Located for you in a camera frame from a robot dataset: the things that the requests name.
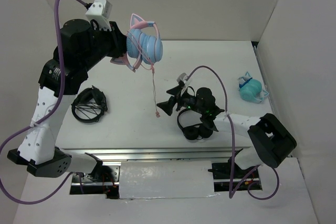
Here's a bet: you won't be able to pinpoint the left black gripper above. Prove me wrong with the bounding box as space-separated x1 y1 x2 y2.
80 20 132 71

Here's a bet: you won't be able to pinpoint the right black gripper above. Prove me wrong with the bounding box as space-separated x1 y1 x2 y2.
157 84 206 115

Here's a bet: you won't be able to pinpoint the pink headphone cable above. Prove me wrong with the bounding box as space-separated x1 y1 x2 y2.
149 65 161 119

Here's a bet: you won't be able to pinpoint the pink blue cat-ear headphones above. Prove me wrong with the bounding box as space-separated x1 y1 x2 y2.
110 13 163 72

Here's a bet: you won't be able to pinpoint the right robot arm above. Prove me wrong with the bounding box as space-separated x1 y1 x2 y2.
157 86 297 178

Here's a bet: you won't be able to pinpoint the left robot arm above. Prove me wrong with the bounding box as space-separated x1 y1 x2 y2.
7 19 126 182

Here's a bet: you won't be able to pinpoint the black on-ear headphones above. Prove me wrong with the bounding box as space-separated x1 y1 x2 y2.
176 109 213 141

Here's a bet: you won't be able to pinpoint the teal cat-ear headphones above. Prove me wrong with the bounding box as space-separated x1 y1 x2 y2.
238 71 269 104

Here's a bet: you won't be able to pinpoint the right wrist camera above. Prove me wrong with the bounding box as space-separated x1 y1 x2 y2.
177 73 192 95

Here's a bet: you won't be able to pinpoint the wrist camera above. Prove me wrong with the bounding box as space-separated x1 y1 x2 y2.
86 0 112 31
177 73 192 95

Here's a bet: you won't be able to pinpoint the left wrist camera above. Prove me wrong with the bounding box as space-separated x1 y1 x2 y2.
86 0 112 31

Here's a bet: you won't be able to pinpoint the black headphones with cable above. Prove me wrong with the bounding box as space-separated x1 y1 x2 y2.
71 86 108 124

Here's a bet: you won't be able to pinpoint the aluminium rail frame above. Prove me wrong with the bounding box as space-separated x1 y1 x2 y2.
56 40 292 163

